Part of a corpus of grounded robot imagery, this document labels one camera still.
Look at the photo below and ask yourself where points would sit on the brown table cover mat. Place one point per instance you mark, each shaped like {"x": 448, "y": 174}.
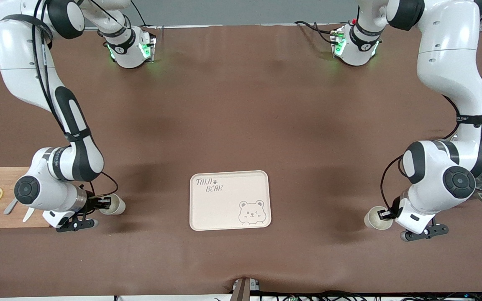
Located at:
{"x": 241, "y": 104}

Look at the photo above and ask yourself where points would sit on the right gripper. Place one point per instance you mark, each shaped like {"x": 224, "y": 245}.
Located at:
{"x": 92, "y": 203}

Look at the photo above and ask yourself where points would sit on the white plastic knife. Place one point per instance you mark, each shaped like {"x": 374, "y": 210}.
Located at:
{"x": 28, "y": 215}

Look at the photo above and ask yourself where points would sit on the white plastic cup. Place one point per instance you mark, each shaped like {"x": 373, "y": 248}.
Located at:
{"x": 117, "y": 205}
{"x": 373, "y": 221}

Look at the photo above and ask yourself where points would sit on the grey plastic knife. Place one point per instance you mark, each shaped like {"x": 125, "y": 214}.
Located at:
{"x": 10, "y": 207}

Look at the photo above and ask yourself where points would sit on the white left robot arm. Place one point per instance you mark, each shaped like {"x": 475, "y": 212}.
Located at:
{"x": 446, "y": 54}

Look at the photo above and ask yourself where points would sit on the white bear print tray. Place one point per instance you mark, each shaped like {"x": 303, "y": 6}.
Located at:
{"x": 224, "y": 209}

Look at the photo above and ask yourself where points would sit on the brown camera mount post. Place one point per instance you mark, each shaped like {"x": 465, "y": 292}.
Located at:
{"x": 242, "y": 290}

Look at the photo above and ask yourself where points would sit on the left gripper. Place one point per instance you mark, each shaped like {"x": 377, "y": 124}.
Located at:
{"x": 393, "y": 210}

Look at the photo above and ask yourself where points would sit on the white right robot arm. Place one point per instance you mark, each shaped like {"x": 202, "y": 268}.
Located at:
{"x": 27, "y": 62}

